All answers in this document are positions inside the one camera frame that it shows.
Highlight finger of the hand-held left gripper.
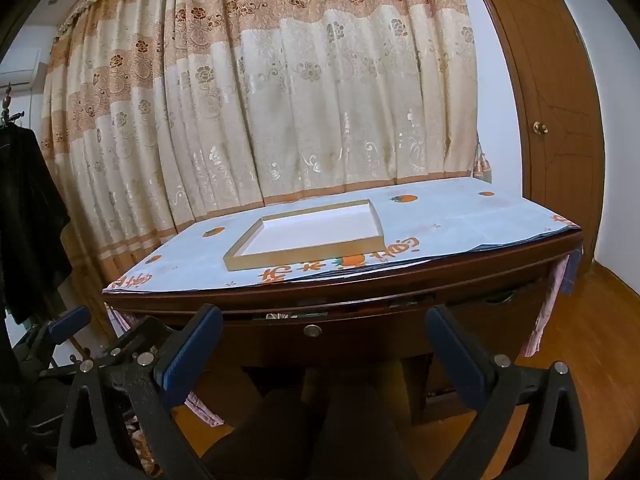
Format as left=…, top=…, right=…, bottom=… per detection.
left=30, top=306, right=92, bottom=361
left=107, top=316, right=176, bottom=361

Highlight beige floral curtain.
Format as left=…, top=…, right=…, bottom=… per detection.
left=40, top=0, right=478, bottom=281

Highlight shallow gold tray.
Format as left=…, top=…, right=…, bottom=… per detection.
left=222, top=199, right=385, bottom=272

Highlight white air conditioner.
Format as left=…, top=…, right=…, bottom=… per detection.
left=0, top=50, right=51, bottom=91

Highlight dark wooden desk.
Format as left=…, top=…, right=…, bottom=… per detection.
left=102, top=225, right=583, bottom=411

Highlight black hanging clothes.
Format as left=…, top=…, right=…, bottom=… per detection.
left=0, top=122, right=73, bottom=326

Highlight white orange printed tablecloth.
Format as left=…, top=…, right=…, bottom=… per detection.
left=102, top=176, right=583, bottom=295

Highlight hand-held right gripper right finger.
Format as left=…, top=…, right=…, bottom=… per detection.
left=425, top=305, right=590, bottom=480

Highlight brown wooden door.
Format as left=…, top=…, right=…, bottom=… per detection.
left=467, top=0, right=608, bottom=266

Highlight wooden coat rack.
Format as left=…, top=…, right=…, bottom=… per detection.
left=0, top=82, right=23, bottom=128

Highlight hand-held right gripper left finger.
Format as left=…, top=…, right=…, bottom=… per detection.
left=56, top=304, right=224, bottom=480

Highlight curtain tassel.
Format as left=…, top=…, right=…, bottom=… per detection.
left=472, top=130, right=493, bottom=181

